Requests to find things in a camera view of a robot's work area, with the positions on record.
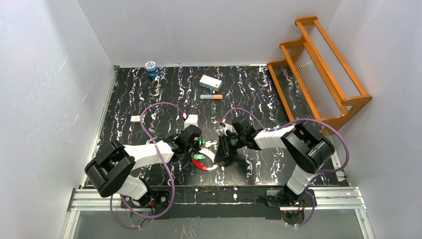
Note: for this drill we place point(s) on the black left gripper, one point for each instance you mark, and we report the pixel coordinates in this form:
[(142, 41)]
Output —
[(195, 145)]

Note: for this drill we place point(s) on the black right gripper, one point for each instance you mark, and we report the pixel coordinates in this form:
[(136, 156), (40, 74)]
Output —
[(223, 153)]

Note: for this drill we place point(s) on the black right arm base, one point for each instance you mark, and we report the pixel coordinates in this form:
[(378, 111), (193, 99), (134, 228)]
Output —
[(296, 210)]

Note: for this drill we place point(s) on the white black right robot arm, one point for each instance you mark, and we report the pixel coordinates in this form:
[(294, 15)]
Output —
[(309, 148)]

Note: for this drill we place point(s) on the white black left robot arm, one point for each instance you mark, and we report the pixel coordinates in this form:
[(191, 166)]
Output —
[(110, 170)]

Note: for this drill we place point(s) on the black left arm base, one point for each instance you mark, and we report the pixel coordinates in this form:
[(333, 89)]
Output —
[(156, 197)]

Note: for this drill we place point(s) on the white orange marker pen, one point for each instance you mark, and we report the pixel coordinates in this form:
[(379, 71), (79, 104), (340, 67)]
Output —
[(211, 97)]

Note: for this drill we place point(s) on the small white eraser block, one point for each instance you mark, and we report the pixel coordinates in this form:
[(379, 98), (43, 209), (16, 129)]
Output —
[(136, 119)]

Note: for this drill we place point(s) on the white green small box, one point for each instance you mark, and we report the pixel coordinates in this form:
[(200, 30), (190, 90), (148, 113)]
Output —
[(210, 83)]

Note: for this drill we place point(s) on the blue jar with white lid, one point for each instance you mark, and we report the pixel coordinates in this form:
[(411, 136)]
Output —
[(151, 69)]

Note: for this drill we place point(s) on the orange wooden tiered rack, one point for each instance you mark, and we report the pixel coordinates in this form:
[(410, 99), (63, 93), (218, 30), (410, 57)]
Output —
[(314, 80)]

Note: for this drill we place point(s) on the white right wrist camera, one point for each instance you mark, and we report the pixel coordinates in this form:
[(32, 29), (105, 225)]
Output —
[(226, 127)]

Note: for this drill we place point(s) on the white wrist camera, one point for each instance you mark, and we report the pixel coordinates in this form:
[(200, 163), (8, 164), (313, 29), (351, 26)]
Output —
[(191, 120), (226, 127)]

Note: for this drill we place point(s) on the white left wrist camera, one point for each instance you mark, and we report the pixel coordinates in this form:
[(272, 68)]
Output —
[(191, 120)]

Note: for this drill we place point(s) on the aluminium frame rail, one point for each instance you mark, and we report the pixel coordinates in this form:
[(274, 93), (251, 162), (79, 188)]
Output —
[(326, 198)]

